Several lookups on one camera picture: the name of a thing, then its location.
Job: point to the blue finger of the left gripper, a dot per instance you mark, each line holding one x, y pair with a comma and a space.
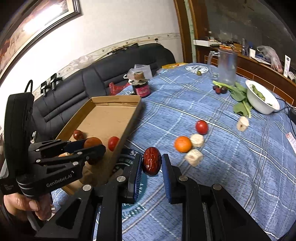
73, 146
91, 155

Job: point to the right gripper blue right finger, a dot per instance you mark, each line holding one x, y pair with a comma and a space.
171, 176

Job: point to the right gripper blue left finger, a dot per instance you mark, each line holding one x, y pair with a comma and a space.
134, 179

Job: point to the small dark red jujube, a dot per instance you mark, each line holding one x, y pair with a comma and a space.
78, 135

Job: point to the orange mandarin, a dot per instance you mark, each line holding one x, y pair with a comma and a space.
183, 144
92, 142

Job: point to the large dark red jujube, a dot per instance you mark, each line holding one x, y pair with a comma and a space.
151, 161

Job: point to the red tomato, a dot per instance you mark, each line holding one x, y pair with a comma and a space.
201, 127
112, 142

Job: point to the white yam chunk cube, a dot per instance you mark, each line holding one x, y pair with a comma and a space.
194, 157

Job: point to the beige yam chunk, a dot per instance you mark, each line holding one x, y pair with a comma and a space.
64, 154

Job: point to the person left hand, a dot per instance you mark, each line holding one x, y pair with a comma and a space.
18, 205

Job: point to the brown cardboard tray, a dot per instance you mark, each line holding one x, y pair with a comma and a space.
102, 117

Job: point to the black leather sofa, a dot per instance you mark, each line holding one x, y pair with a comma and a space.
52, 111

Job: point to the white yam chunk small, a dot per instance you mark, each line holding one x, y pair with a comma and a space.
197, 140

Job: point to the blue plaid tablecloth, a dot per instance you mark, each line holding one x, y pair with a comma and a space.
257, 166

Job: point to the red plastic bag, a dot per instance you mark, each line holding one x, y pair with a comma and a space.
116, 89

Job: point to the black clips on sofa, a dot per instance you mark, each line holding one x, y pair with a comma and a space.
45, 86

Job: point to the dark jam jar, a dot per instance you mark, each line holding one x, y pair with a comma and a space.
140, 84

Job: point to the white yam chunk far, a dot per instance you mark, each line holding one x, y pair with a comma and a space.
242, 124

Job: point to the dark plums cluster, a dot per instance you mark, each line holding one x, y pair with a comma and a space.
220, 90

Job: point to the clear plastic bag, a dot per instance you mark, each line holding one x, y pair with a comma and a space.
146, 69

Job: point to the green leafy vegetable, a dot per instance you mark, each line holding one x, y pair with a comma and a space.
239, 94

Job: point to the yellow packet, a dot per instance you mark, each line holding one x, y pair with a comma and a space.
172, 66

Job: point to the white bowl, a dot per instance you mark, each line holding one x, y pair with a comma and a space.
261, 98

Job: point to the clear glass pitcher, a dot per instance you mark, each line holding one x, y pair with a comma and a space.
227, 66

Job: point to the white red label card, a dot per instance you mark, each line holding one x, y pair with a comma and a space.
291, 140

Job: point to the black power adapter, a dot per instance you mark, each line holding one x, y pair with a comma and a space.
292, 115

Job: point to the pink plastic bag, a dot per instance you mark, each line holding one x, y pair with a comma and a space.
270, 53

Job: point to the wooden sideboard cabinet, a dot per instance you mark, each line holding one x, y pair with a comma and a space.
240, 26

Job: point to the white blue box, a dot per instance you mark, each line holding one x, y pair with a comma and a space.
286, 66

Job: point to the framed wall painting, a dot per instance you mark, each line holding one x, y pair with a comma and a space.
29, 25

